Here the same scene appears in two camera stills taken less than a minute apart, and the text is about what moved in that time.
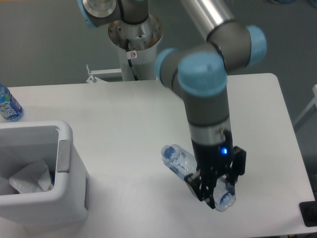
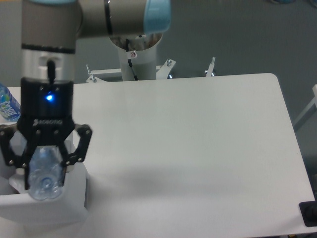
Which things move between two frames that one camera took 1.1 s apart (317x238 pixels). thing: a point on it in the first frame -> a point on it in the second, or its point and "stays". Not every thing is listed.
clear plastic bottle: x=178 y=161 -> x=45 y=175
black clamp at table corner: x=308 y=211 stays
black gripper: x=213 y=160 -> x=47 y=118
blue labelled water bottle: x=11 y=108 stays
